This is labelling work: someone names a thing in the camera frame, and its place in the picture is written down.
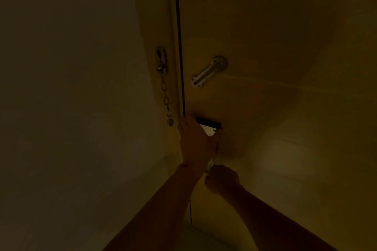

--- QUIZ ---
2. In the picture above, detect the person's right hand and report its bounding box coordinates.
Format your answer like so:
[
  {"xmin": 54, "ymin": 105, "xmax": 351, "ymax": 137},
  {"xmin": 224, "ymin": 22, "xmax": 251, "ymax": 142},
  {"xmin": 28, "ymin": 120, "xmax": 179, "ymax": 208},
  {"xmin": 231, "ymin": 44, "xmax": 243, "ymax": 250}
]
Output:
[{"xmin": 204, "ymin": 164, "xmax": 241, "ymax": 199}]

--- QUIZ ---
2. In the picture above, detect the person's left hand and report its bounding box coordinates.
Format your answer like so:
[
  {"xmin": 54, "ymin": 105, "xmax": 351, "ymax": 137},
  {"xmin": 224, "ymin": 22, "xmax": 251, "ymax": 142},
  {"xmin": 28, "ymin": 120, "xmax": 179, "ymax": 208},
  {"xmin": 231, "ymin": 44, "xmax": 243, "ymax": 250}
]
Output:
[{"xmin": 177, "ymin": 116, "xmax": 220, "ymax": 172}]

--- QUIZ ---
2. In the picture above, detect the yellow wooden door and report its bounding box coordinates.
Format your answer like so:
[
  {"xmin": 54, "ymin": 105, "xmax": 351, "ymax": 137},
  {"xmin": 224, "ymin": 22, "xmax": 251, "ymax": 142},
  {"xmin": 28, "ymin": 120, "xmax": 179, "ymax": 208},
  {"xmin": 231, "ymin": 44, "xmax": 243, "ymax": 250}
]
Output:
[{"xmin": 173, "ymin": 0, "xmax": 377, "ymax": 251}]

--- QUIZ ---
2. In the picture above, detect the person's right forearm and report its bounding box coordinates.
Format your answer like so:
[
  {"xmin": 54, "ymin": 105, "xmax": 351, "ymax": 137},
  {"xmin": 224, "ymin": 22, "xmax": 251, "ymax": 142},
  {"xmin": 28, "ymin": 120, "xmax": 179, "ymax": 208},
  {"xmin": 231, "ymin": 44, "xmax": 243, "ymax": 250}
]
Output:
[{"xmin": 227, "ymin": 184, "xmax": 338, "ymax": 251}]

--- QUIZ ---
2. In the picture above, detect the person's left forearm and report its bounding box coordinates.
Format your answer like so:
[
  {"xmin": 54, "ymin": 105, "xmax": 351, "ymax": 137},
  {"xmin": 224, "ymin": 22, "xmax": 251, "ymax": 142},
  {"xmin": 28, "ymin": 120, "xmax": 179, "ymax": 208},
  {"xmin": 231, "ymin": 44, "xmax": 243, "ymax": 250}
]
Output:
[{"xmin": 102, "ymin": 164, "xmax": 204, "ymax": 251}]

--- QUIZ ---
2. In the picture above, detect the silver inside lock plate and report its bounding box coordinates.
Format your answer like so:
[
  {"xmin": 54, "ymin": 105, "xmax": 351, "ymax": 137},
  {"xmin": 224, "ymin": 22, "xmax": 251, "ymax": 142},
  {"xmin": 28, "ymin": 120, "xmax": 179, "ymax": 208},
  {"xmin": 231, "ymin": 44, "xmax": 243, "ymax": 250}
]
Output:
[{"xmin": 195, "ymin": 116, "xmax": 222, "ymax": 176}]

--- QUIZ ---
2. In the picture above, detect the metal door chain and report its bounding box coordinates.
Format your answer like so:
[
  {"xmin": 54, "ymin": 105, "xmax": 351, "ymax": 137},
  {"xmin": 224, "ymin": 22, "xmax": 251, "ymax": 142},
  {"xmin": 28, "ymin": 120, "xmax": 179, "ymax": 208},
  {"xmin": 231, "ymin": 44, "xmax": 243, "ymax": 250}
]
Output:
[{"xmin": 157, "ymin": 65, "xmax": 175, "ymax": 127}]

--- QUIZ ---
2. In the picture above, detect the silver chain slide track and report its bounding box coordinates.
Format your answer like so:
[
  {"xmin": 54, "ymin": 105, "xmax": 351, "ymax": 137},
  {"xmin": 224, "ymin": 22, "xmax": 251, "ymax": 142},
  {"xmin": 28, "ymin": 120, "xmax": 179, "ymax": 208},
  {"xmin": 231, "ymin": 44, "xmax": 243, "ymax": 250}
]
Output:
[{"xmin": 190, "ymin": 56, "xmax": 228, "ymax": 89}]

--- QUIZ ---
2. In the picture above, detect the metal chain anchor plate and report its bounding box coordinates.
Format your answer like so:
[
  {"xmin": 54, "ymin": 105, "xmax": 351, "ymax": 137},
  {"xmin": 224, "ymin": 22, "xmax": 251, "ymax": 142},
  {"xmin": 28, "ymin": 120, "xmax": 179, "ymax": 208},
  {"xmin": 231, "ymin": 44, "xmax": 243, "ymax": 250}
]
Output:
[{"xmin": 155, "ymin": 46, "xmax": 168, "ymax": 74}]

